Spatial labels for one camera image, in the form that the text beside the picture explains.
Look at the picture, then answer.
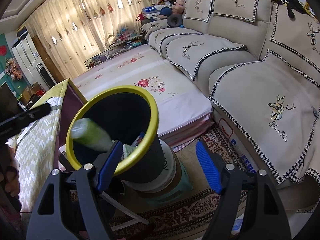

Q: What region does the patterned red rug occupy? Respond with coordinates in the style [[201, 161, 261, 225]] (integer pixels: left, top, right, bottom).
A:
[[115, 141, 220, 239]]

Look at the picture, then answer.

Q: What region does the beige window curtain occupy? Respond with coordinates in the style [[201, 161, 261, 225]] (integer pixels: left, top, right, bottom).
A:
[[24, 0, 157, 78]]

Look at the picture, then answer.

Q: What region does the low shelf with books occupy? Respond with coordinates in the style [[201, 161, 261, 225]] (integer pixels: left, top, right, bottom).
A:
[[85, 29, 144, 69]]

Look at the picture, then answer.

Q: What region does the white paint bucket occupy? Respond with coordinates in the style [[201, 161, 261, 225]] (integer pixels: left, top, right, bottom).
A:
[[123, 139, 178, 194]]

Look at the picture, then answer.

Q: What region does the floral floor mattress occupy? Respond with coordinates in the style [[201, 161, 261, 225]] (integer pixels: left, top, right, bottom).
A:
[[73, 45, 213, 151]]

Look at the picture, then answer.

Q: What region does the black yellow-rimmed trash bin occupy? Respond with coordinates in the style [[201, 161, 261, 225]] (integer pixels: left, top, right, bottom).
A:
[[73, 85, 165, 184]]

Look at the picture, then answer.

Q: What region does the black mouse plush toy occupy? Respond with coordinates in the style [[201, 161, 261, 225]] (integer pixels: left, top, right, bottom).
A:
[[271, 0, 313, 19]]

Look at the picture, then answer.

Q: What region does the black television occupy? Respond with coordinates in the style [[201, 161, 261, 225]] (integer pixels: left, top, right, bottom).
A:
[[0, 82, 22, 122]]

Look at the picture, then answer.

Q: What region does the beige sofa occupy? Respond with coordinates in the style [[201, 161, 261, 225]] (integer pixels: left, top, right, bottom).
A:
[[142, 0, 319, 213]]

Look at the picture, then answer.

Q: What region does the green chevron tablecloth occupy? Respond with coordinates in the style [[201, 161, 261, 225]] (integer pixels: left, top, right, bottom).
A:
[[16, 79, 87, 213]]

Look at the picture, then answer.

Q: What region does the artificial flower decoration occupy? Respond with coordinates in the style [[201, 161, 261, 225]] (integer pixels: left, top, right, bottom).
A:
[[4, 57, 23, 81]]

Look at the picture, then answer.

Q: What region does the person's left hand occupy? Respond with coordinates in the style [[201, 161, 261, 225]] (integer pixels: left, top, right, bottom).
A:
[[1, 144, 20, 205]]

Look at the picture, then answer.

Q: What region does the green white plastic bottle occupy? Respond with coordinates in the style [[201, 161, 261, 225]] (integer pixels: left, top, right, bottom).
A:
[[71, 118, 113, 152]]

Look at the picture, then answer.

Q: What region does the white tea box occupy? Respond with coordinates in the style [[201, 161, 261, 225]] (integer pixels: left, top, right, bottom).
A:
[[121, 144, 138, 160]]

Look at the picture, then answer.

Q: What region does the black tower fan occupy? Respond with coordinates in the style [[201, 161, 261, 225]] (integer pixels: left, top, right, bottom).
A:
[[36, 63, 56, 88]]

